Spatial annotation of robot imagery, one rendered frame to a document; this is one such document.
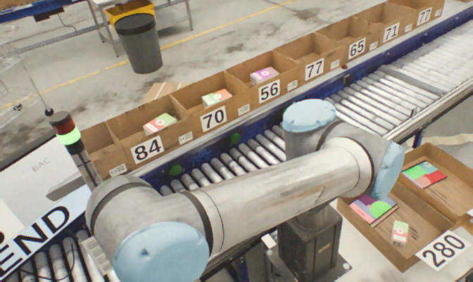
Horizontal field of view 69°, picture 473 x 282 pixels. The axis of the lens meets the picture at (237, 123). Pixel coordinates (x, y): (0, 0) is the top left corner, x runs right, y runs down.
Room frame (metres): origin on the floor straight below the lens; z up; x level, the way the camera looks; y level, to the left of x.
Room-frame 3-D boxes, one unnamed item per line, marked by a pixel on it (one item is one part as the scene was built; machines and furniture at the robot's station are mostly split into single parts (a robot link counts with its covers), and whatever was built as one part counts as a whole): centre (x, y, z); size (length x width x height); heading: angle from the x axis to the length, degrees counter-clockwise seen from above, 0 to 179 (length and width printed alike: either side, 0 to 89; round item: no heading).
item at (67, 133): (0.71, 0.44, 1.62); 0.05 x 0.05 x 0.06
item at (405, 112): (1.83, -0.97, 0.72); 0.52 x 0.05 x 0.05; 30
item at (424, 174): (1.12, -0.88, 0.76); 0.19 x 0.14 x 0.02; 110
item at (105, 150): (1.33, 0.82, 0.97); 0.39 x 0.29 x 0.17; 120
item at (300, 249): (0.76, -0.21, 0.91); 0.26 x 0.26 x 0.33; 26
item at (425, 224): (0.89, -0.62, 0.80); 0.38 x 0.28 x 0.10; 25
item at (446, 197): (1.03, -0.91, 0.80); 0.38 x 0.28 x 0.10; 23
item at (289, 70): (1.91, -0.20, 0.96); 0.39 x 0.29 x 0.17; 120
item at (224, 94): (1.79, 0.11, 0.92); 0.16 x 0.11 x 0.07; 113
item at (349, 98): (1.76, -0.86, 0.72); 0.52 x 0.05 x 0.05; 30
